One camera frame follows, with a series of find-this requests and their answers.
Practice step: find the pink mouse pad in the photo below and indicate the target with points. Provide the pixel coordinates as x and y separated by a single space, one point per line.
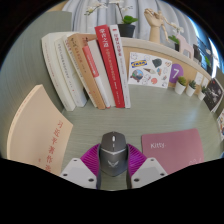
173 148

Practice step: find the black wooden horse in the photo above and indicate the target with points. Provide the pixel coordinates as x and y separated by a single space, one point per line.
197 51

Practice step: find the thick white book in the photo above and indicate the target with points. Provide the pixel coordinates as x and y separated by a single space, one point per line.
70 73
55 70

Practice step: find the dark grey computer mouse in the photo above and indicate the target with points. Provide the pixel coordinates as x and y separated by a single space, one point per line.
113 156

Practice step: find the white book with red band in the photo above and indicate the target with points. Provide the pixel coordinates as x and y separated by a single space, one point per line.
100 76

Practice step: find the dark-framed window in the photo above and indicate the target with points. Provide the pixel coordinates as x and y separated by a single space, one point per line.
205 36

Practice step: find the black cover book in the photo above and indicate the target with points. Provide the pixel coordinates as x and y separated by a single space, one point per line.
213 95

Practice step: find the white orchid in black pot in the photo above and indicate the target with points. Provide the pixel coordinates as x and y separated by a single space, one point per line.
174 39
208 66
126 30

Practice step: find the wooden desk shelf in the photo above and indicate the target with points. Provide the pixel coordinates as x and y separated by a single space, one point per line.
140 45

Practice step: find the pink wooden horse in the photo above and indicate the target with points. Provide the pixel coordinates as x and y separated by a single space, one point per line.
185 46

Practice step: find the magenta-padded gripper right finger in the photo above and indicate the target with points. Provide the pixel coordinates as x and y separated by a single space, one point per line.
150 170

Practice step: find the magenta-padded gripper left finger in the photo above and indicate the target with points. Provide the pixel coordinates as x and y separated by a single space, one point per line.
78 171

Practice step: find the grey curtain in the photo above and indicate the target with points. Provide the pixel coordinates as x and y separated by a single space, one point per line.
106 15

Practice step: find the small white card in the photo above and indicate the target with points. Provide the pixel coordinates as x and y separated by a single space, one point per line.
206 82
199 78

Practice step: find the purple round number sign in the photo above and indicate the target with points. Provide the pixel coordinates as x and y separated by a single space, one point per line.
176 73

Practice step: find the beige paperback book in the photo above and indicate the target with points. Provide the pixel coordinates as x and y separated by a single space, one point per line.
36 130

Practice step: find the wooden hand model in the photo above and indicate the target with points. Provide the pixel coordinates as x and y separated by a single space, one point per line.
155 26

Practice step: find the brown kraft book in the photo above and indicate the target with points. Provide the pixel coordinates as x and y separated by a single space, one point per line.
81 60

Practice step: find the white sticker sheet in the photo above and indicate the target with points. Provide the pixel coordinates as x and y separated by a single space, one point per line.
150 70

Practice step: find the small succulent in white pot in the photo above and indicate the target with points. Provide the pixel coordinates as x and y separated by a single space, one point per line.
180 88
190 90
201 95

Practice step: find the green desk divider panel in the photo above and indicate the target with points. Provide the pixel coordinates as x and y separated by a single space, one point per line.
23 66

